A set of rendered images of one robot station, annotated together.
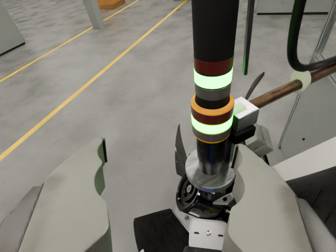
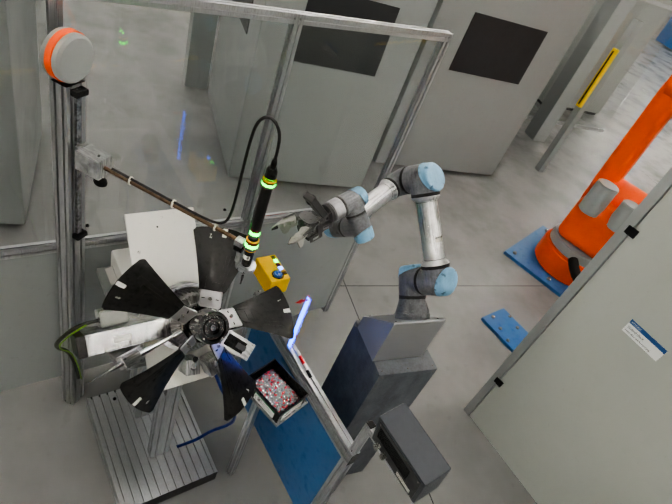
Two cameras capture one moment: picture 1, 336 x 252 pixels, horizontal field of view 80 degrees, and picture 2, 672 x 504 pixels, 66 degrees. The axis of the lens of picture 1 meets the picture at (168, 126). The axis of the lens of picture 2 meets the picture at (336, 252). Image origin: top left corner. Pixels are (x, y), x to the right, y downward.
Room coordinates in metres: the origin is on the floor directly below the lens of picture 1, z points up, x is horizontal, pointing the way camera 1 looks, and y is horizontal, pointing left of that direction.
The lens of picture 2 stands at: (1.16, 0.77, 2.67)
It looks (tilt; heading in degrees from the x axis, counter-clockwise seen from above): 38 degrees down; 208
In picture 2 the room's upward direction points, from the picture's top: 23 degrees clockwise
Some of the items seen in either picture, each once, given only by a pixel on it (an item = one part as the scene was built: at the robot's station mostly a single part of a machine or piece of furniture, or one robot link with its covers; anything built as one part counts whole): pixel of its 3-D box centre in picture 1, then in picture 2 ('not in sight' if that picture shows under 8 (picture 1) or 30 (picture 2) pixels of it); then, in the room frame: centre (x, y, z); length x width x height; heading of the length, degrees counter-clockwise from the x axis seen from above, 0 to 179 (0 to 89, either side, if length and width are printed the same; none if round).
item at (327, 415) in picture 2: not in sight; (299, 369); (-0.16, 0.14, 0.82); 0.90 x 0.04 x 0.08; 75
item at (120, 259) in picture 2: not in sight; (127, 269); (0.19, -0.66, 0.92); 0.17 x 0.16 x 0.11; 75
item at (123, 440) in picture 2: not in sight; (150, 438); (0.24, -0.28, 0.04); 0.62 x 0.46 x 0.08; 75
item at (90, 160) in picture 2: not in sight; (92, 161); (0.37, -0.64, 1.55); 0.10 x 0.07 x 0.08; 110
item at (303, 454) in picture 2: not in sight; (280, 413); (-0.16, 0.14, 0.45); 0.82 x 0.01 x 0.66; 75
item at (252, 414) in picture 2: not in sight; (245, 433); (0.02, 0.10, 0.40); 0.03 x 0.03 x 0.80; 0
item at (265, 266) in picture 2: not in sight; (270, 275); (-0.27, -0.24, 1.02); 0.16 x 0.10 x 0.11; 75
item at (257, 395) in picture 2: not in sight; (275, 390); (0.02, 0.17, 0.85); 0.22 x 0.17 x 0.07; 90
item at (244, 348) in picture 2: not in sight; (230, 341); (0.10, -0.06, 0.98); 0.20 x 0.16 x 0.20; 75
